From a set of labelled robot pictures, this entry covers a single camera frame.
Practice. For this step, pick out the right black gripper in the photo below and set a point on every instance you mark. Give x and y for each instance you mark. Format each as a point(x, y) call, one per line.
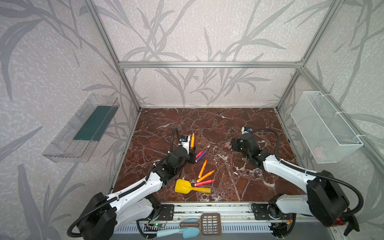
point(235, 144)

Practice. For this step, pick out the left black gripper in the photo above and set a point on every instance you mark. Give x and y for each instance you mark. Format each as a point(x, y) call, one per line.
point(190, 154)

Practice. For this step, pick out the pen cap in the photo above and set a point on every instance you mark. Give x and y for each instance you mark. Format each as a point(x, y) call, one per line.
point(228, 145)

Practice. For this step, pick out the purple marker pen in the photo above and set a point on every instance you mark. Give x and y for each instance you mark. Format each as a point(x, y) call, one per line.
point(201, 155)

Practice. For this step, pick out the orange marker pen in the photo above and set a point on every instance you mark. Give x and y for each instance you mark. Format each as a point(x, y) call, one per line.
point(192, 145)
point(205, 176)
point(202, 169)

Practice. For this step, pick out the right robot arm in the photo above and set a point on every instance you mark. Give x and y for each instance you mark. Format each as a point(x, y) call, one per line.
point(326, 198)

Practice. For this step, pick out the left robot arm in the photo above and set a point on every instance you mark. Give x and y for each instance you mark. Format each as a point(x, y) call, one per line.
point(103, 215)

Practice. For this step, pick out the red marker pen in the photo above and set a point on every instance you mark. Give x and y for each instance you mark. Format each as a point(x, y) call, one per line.
point(204, 183)

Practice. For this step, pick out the pink marker pen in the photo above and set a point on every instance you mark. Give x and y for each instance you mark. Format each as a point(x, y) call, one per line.
point(198, 157)

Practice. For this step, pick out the yellow toy shovel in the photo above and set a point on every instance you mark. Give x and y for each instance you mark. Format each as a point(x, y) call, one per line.
point(184, 187)

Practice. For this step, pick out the small circuit board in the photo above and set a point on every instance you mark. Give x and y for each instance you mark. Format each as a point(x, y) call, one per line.
point(154, 227)

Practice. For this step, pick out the light blue spatula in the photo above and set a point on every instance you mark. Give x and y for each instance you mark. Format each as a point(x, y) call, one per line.
point(188, 228)

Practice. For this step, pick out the red spray bottle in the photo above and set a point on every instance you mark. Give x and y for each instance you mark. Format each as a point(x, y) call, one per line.
point(345, 225)

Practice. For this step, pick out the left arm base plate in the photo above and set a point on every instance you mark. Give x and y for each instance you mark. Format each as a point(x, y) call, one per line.
point(162, 213)

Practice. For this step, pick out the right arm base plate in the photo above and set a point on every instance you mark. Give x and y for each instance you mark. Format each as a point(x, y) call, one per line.
point(269, 212)

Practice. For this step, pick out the aluminium front rail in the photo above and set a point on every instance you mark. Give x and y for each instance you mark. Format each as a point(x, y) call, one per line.
point(236, 217)

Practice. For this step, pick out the white wire basket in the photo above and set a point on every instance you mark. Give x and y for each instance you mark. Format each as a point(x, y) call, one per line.
point(326, 132)

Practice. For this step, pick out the clear plastic wall tray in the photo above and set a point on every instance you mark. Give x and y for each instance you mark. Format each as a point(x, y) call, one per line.
point(79, 138)

